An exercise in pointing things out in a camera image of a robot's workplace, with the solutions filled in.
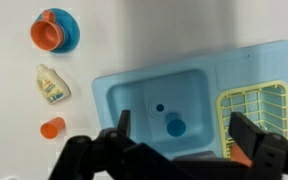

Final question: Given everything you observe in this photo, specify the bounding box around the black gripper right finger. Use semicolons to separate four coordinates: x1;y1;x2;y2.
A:
228;111;288;180

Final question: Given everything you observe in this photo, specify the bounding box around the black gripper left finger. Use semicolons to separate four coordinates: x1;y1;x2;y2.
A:
48;109;145;180

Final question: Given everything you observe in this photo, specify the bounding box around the small blue toy cup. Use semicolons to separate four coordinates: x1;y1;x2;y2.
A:
164;112;188;138

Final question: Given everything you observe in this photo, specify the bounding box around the small orange toy cup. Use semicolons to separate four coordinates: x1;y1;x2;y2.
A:
39;116;66;140

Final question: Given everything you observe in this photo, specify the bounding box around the light blue toy sink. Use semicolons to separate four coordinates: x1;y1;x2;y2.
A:
91;39;288;162

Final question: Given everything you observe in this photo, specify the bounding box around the orange toy plate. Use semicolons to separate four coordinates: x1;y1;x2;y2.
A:
229;142;254;168

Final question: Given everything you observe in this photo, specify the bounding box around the yellow toy dish rack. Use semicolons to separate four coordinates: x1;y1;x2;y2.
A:
216;80;288;160

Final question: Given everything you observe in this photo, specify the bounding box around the blue toy saucer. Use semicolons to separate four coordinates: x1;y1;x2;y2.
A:
35;7;81;54

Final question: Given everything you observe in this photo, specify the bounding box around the orange toy mug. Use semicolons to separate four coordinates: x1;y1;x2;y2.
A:
29;9;66;52

